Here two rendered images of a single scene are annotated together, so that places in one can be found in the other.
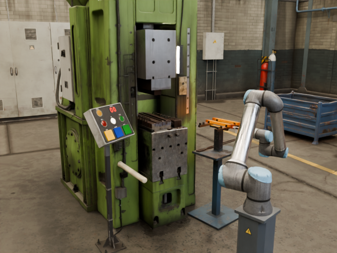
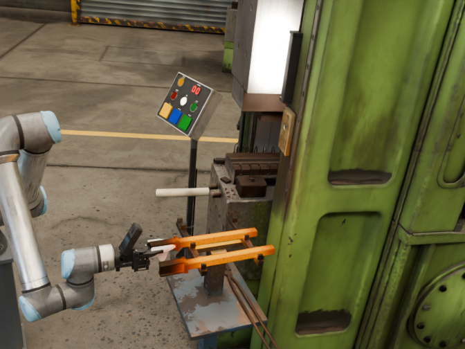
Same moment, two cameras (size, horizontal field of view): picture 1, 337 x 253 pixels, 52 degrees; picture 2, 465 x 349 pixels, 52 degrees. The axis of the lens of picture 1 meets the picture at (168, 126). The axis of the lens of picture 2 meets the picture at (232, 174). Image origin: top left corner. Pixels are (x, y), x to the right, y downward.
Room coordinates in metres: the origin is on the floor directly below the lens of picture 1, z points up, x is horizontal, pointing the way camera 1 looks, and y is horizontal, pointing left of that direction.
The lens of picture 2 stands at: (3.56, -1.83, 1.95)
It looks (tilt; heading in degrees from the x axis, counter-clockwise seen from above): 27 degrees down; 108
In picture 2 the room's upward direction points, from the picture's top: 6 degrees clockwise
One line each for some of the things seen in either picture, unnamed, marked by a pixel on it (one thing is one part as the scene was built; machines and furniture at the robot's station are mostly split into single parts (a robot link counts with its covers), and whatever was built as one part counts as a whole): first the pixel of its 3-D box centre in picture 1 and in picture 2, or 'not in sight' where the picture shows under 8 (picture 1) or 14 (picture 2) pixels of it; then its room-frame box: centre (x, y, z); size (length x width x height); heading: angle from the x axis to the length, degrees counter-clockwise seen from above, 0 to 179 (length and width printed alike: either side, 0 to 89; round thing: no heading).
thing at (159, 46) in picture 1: (152, 53); (295, 39); (3.14, 0.14, 1.56); 0.42 x 0.39 x 0.40; 33
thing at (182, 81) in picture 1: (182, 85); (286, 131); (3.22, -0.13, 1.27); 0.09 x 0.02 x 0.17; 123
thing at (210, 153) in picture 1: (217, 151); (212, 293); (3.10, -0.47, 0.67); 0.40 x 0.30 x 0.02; 132
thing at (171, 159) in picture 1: (154, 146); (270, 218); (3.15, 0.13, 0.69); 0.56 x 0.38 x 0.45; 33
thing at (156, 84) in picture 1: (149, 82); (282, 93); (3.11, 0.18, 1.32); 0.42 x 0.20 x 0.10; 33
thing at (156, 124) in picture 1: (149, 120); (272, 165); (3.11, 0.18, 0.96); 0.42 x 0.20 x 0.09; 33
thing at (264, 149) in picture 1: (265, 149); (77, 289); (2.72, -0.81, 0.80); 0.12 x 0.09 x 0.12; 58
